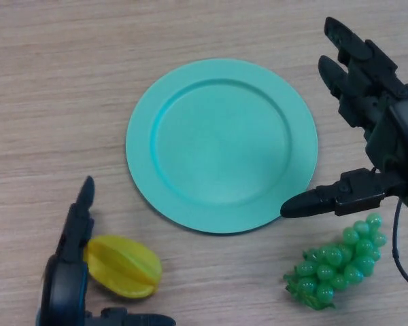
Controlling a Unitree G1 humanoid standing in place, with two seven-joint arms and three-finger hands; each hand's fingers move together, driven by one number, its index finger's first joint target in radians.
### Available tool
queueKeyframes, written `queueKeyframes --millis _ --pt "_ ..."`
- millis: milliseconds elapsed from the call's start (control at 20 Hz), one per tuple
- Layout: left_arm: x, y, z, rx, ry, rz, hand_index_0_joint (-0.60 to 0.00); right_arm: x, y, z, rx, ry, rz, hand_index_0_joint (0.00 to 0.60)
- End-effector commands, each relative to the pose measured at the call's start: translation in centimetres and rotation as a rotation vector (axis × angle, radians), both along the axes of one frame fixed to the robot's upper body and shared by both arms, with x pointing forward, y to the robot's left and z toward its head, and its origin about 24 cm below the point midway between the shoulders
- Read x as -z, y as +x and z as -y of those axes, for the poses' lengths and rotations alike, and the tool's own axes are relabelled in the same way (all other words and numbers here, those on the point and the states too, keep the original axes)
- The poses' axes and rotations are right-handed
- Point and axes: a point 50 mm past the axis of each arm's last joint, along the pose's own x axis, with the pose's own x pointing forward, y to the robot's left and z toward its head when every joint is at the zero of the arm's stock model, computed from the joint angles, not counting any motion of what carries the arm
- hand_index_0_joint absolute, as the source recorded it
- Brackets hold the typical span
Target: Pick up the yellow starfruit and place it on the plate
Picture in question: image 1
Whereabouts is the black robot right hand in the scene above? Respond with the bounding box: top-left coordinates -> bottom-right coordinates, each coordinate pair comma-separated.
279,16 -> 408,220

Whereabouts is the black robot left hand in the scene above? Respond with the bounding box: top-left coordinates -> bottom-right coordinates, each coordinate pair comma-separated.
37,175 -> 177,326

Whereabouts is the yellow starfruit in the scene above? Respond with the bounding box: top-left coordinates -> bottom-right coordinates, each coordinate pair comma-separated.
83,235 -> 163,300

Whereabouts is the round green plate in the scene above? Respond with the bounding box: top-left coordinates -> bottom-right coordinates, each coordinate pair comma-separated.
125,58 -> 319,236

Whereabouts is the green grape bunch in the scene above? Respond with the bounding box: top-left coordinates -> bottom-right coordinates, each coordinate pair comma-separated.
283,213 -> 388,312

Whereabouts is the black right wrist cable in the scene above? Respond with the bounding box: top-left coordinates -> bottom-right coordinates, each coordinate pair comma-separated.
390,198 -> 408,295

